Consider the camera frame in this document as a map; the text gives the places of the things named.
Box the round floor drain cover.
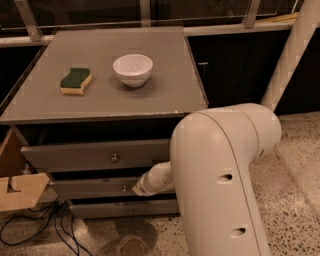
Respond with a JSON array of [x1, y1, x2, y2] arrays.
[[120, 238, 147, 256]]

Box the metal railing frame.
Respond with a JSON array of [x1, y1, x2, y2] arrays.
[[0, 0, 304, 48]]

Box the grey wooden drawer cabinet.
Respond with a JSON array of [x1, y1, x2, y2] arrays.
[[1, 27, 207, 208]]

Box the green yellow sponge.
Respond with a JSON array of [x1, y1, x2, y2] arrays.
[[60, 68, 92, 95]]

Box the grey drawer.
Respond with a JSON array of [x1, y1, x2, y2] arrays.
[[21, 139, 170, 172], [49, 175, 178, 201], [70, 199, 179, 219]]

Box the grey bottom drawer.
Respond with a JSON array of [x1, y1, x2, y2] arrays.
[[70, 199, 179, 219]]

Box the blue floor cable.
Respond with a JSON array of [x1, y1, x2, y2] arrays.
[[53, 206, 94, 256]]

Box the light wooden board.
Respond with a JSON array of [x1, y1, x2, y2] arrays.
[[0, 130, 49, 212]]

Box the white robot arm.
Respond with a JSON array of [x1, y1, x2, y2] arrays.
[[133, 103, 281, 256]]

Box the grey top drawer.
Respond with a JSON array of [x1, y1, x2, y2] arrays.
[[21, 139, 170, 172]]

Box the black floor cable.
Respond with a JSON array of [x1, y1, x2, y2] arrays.
[[0, 198, 64, 248]]

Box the white diagonal support pole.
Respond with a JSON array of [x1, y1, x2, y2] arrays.
[[261, 0, 320, 111]]

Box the white ceramic bowl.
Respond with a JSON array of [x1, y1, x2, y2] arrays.
[[113, 54, 153, 88]]

